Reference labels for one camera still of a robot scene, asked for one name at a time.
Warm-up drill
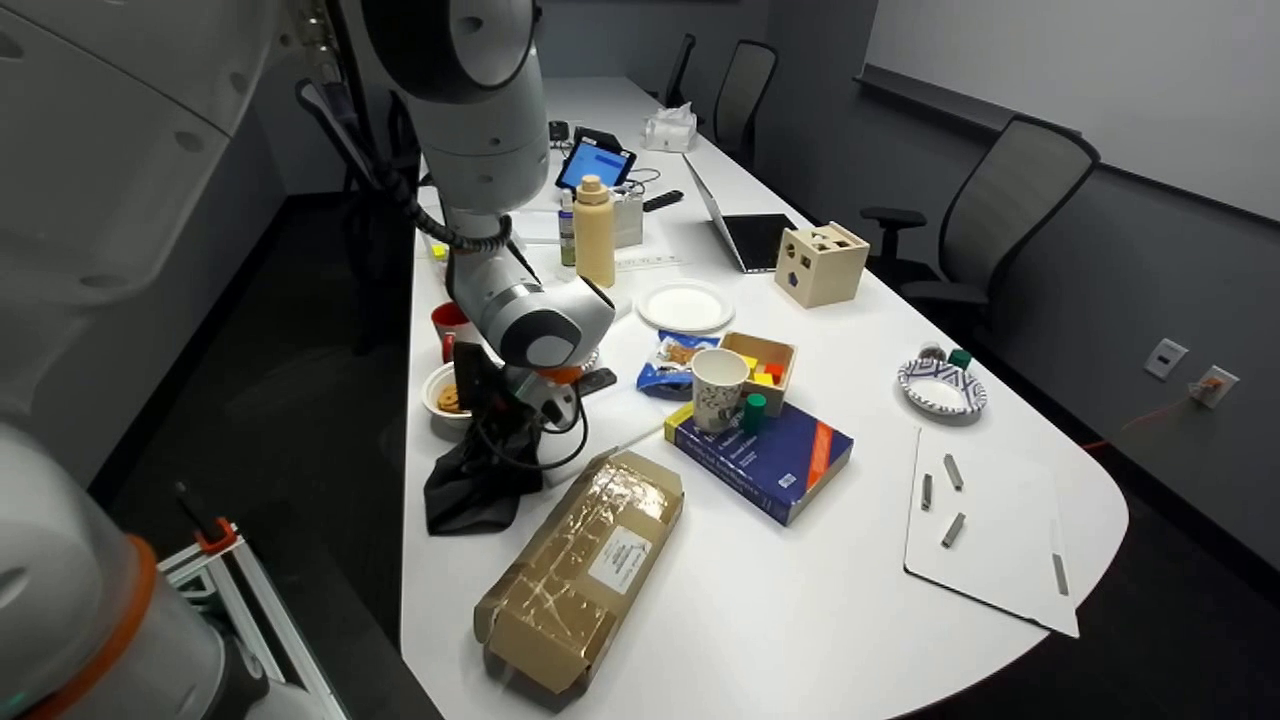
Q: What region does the white plastic bag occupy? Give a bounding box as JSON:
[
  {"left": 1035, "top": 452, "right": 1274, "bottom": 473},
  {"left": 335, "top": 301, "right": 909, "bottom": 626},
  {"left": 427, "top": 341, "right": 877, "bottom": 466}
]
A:
[{"left": 639, "top": 100, "right": 705, "bottom": 154}]

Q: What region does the blue book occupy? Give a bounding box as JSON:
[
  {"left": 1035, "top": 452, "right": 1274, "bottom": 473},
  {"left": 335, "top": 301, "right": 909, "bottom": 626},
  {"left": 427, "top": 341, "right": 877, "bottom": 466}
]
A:
[{"left": 659, "top": 395, "right": 854, "bottom": 526}]

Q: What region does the red mug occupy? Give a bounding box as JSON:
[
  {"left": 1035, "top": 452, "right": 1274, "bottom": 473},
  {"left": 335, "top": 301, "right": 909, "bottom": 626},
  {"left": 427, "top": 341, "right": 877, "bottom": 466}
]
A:
[{"left": 427, "top": 301, "right": 478, "bottom": 369}]

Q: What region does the small grey dish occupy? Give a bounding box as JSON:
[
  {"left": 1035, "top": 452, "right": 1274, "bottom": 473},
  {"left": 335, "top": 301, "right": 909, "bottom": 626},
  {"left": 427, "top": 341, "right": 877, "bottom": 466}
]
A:
[{"left": 891, "top": 349, "right": 991, "bottom": 426}]

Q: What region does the beige plastic bottle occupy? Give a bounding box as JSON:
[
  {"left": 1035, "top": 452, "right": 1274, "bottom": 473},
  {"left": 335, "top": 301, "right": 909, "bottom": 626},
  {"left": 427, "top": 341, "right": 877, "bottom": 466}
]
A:
[{"left": 570, "top": 172, "right": 618, "bottom": 292}]

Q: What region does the white wall outlet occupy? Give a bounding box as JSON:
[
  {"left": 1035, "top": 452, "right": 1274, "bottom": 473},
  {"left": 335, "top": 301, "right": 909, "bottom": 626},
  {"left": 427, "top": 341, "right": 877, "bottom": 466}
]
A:
[
  {"left": 1144, "top": 336, "right": 1193, "bottom": 383},
  {"left": 1188, "top": 358, "right": 1243, "bottom": 411}
]

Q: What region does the patterned paper cup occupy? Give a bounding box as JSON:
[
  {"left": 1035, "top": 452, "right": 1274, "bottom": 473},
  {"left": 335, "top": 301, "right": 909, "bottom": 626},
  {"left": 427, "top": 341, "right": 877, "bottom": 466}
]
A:
[{"left": 687, "top": 349, "right": 751, "bottom": 435}]

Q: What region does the wooden cube with holes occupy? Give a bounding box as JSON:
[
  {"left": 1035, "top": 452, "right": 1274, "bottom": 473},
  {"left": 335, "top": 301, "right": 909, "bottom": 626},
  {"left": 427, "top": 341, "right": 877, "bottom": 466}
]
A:
[{"left": 773, "top": 215, "right": 871, "bottom": 311}]

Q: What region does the dark grey cloth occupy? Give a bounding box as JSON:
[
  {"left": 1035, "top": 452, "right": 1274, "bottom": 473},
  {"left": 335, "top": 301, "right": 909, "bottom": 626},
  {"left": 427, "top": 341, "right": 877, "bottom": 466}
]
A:
[{"left": 418, "top": 411, "right": 551, "bottom": 540}]

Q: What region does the white flat board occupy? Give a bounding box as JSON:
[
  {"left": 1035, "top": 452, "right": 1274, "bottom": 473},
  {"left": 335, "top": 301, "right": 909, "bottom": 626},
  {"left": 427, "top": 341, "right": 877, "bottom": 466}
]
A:
[{"left": 900, "top": 423, "right": 1087, "bottom": 641}]

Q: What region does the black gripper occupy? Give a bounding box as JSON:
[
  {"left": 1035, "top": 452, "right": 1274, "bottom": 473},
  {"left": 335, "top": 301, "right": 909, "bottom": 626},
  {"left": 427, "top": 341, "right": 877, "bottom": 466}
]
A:
[{"left": 472, "top": 357, "right": 551, "bottom": 473}]

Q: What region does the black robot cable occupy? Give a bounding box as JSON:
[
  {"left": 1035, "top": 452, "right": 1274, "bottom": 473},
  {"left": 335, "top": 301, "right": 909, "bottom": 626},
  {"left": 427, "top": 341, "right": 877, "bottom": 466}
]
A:
[{"left": 523, "top": 374, "right": 599, "bottom": 473}]

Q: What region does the white round plate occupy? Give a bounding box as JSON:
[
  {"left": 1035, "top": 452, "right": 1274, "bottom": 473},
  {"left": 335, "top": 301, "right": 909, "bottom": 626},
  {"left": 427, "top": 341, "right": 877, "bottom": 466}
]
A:
[{"left": 633, "top": 279, "right": 739, "bottom": 341}]

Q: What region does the grey white carton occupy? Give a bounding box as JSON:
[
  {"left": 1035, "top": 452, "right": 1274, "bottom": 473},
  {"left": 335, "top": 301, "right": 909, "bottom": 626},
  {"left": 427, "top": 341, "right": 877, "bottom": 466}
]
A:
[{"left": 613, "top": 192, "right": 652, "bottom": 251}]

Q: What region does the black tablet with stand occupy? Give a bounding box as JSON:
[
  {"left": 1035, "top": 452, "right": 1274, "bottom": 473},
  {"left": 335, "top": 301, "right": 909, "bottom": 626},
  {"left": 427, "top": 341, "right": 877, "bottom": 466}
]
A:
[{"left": 551, "top": 129, "right": 639, "bottom": 198}]

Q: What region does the white metal frame stand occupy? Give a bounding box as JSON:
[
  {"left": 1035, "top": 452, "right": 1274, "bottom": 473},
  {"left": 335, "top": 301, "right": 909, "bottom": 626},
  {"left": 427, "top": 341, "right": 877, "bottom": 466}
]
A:
[{"left": 156, "top": 512, "right": 351, "bottom": 720}]

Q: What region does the grey laptop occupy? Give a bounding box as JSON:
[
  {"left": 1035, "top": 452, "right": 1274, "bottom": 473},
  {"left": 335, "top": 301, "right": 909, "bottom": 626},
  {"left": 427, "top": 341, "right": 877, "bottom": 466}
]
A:
[{"left": 677, "top": 151, "right": 802, "bottom": 277}]

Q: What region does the grey mesh office chair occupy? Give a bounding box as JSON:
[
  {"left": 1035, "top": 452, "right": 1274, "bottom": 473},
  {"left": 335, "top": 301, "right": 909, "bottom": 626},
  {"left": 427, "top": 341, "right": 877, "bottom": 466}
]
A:
[
  {"left": 659, "top": 33, "right": 705, "bottom": 110},
  {"left": 854, "top": 116, "right": 1104, "bottom": 319},
  {"left": 710, "top": 37, "right": 784, "bottom": 172}
]

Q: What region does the brown cardboard box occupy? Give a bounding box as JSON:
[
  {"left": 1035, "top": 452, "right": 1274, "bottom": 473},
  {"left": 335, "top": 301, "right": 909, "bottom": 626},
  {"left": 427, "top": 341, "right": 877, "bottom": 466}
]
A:
[{"left": 472, "top": 448, "right": 687, "bottom": 710}]

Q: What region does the orange box of blocks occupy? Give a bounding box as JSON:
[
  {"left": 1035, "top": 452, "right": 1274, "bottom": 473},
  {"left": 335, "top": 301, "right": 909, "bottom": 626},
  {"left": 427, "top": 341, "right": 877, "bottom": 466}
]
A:
[{"left": 717, "top": 333, "right": 801, "bottom": 426}]

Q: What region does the white bowl of pretzel chips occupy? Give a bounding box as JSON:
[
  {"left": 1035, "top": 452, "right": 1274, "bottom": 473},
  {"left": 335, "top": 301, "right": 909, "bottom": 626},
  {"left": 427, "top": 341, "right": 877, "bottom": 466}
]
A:
[{"left": 417, "top": 358, "right": 478, "bottom": 448}]

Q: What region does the blue snack packet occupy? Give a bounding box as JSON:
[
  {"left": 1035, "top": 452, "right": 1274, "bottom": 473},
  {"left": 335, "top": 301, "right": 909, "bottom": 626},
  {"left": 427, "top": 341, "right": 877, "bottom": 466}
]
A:
[{"left": 633, "top": 333, "right": 722, "bottom": 403}]

